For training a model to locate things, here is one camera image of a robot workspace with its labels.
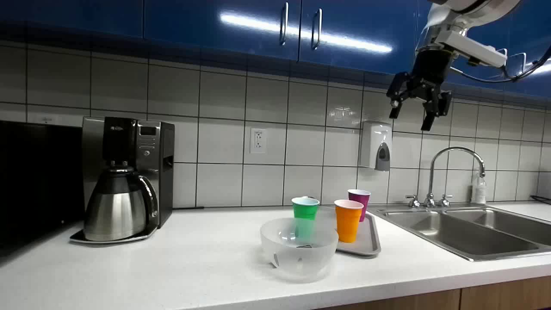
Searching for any stainless steel carafe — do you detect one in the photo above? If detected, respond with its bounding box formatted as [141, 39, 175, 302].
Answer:
[82, 170, 160, 242]

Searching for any wooden base cabinet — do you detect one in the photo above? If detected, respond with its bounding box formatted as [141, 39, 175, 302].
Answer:
[320, 275, 551, 310]

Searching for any black microwave oven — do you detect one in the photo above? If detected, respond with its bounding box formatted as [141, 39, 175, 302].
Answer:
[0, 120, 84, 256]

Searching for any purple plastic cup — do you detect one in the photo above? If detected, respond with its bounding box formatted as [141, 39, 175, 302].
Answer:
[346, 189, 372, 225]

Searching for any orange plastic cup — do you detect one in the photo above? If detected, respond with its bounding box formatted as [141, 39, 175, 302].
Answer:
[332, 199, 365, 245]

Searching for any grey plastic tray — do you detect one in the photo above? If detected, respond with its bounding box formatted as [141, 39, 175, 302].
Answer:
[317, 208, 382, 259]

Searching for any green plastic cup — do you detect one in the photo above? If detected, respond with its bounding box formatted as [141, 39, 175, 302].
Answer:
[289, 195, 322, 247]

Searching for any clear soap bottle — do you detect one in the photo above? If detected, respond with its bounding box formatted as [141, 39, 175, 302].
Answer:
[470, 171, 489, 208]

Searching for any clear plastic bowl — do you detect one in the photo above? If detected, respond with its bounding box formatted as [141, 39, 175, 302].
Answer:
[258, 216, 339, 283]

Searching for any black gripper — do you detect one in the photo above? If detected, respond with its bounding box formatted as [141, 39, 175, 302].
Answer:
[385, 49, 454, 133]

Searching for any white wall soap dispenser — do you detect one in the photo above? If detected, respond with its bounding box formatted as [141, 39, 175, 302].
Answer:
[360, 121, 394, 173]

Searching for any stainless steel double sink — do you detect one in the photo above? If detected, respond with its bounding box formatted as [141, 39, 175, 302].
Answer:
[372, 206, 551, 264]

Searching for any black silver coffee maker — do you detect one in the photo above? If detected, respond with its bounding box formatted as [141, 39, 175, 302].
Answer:
[69, 116, 175, 247]

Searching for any white wall outlet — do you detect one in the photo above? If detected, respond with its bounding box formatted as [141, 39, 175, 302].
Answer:
[248, 127, 268, 156]

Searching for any chrome gooseneck faucet spout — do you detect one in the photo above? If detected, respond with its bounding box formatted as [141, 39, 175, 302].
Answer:
[423, 146, 487, 209]

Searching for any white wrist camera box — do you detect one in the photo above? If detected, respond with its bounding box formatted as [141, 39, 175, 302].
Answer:
[441, 32, 509, 71]

